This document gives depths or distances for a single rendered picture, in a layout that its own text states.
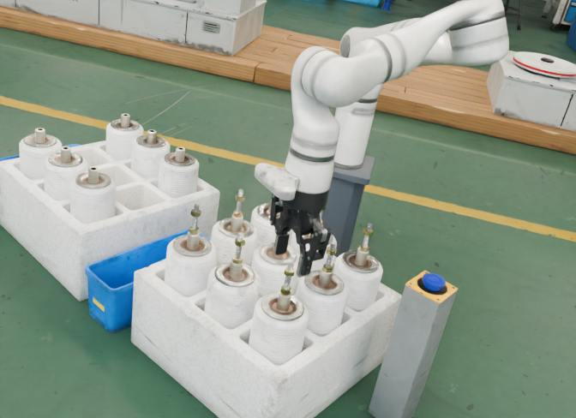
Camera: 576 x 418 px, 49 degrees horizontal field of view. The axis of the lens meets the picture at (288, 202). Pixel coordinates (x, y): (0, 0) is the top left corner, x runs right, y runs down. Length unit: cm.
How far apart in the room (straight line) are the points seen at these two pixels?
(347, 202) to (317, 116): 65
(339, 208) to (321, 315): 45
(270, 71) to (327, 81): 214
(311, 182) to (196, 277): 38
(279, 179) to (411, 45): 28
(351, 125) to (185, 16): 179
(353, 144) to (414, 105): 146
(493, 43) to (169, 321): 76
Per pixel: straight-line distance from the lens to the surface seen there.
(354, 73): 89
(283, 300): 109
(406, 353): 120
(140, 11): 325
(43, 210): 152
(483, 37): 109
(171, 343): 127
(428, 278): 114
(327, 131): 92
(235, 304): 115
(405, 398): 125
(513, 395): 151
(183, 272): 122
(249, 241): 128
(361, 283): 125
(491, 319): 170
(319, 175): 94
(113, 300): 135
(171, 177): 155
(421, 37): 100
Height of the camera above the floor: 92
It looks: 28 degrees down
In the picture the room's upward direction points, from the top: 10 degrees clockwise
